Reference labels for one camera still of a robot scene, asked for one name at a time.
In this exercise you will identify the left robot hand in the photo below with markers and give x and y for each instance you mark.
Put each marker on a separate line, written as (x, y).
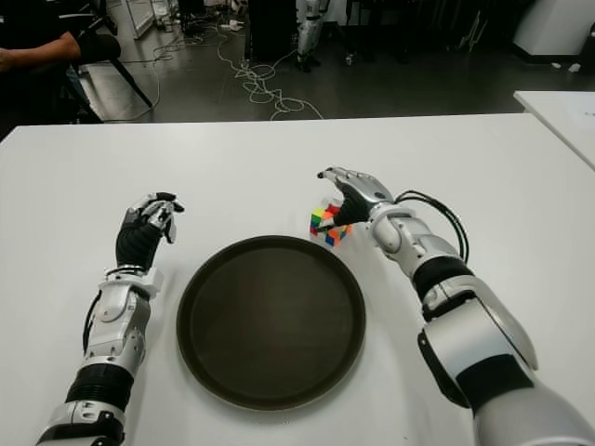
(135, 241)

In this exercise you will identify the white board panel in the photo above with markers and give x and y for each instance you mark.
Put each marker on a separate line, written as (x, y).
(135, 16)

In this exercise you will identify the person bare forearm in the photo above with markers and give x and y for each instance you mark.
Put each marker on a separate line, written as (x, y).
(46, 48)

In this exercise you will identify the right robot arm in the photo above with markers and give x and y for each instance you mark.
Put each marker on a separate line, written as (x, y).
(488, 334)

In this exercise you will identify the white humanoid robot background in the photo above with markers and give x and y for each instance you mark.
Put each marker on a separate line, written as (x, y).
(308, 37)

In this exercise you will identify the white side table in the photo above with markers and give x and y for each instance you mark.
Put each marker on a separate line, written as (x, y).
(562, 116)

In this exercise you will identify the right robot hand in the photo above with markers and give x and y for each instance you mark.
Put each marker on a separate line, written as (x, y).
(355, 204)

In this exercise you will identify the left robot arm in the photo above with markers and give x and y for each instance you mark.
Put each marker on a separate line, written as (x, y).
(116, 316)

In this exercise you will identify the multicolour Rubik's cube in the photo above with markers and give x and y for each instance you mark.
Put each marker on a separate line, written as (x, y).
(337, 234)

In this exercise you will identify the small white floor object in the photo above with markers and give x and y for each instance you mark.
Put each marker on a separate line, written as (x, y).
(574, 68)

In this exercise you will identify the round dark brown plate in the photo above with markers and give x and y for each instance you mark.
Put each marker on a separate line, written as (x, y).
(269, 325)

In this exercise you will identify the black cabinet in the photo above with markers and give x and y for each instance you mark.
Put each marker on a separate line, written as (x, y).
(272, 28)

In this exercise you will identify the seated person black clothes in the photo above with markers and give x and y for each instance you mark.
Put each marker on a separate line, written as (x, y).
(28, 18)

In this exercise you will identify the black chair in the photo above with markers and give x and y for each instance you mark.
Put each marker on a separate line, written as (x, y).
(109, 46)

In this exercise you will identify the white machine housing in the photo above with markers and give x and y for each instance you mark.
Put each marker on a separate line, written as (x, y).
(553, 28)

